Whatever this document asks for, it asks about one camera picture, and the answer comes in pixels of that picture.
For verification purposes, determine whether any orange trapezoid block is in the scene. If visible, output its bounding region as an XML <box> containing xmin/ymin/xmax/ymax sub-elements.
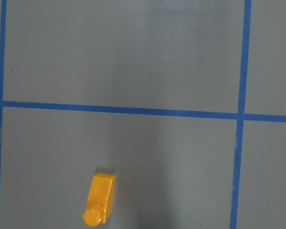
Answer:
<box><xmin>83</xmin><ymin>173</ymin><xmax>116</xmax><ymax>227</ymax></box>

